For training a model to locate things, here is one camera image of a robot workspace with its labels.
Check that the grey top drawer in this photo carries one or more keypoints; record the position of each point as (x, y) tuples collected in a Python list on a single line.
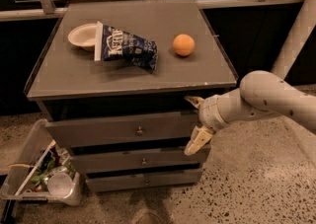
[(119, 129)]

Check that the green can in bin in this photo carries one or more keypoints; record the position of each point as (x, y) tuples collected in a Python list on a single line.
[(47, 175)]

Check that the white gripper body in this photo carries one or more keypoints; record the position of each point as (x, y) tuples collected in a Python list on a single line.
[(209, 112)]

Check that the grey drawer cabinet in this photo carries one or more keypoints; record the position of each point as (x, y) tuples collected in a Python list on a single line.
[(69, 84)]

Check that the clear plastic bin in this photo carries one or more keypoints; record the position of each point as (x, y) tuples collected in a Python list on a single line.
[(40, 153)]

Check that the blue chip bag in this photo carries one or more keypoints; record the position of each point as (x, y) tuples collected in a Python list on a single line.
[(115, 44)]

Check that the grey bottom drawer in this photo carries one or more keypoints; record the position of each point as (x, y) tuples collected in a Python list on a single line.
[(158, 179)]

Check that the white plastic cup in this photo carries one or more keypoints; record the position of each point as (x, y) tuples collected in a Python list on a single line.
[(60, 185)]

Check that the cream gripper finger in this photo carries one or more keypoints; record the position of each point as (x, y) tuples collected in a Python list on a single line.
[(199, 137), (195, 101)]

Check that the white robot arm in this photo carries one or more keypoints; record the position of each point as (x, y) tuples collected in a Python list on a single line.
[(261, 94)]

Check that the grey drawer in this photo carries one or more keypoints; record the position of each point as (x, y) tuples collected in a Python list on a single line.
[(119, 129), (137, 159), (158, 179)]

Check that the grey middle drawer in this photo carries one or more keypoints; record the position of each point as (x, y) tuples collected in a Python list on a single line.
[(137, 159)]

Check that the orange fruit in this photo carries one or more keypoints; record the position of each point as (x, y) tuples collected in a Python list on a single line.
[(183, 45)]

